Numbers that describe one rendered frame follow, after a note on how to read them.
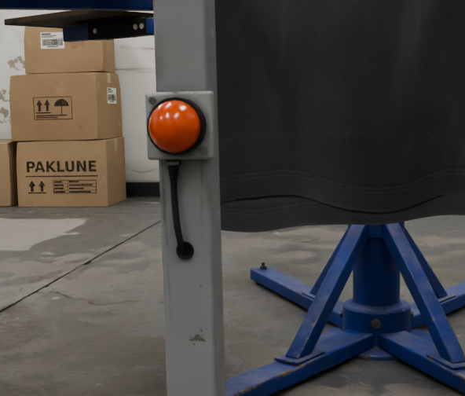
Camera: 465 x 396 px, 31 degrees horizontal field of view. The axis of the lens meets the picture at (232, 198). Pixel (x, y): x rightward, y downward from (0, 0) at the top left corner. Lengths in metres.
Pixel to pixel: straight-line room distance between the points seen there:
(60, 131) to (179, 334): 4.82
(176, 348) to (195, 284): 0.05
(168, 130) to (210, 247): 0.10
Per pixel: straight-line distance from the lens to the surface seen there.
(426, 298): 2.09
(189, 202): 0.64
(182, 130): 0.60
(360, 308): 2.27
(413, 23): 0.91
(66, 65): 5.47
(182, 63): 0.64
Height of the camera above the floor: 0.67
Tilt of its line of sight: 7 degrees down
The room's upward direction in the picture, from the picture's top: 1 degrees counter-clockwise
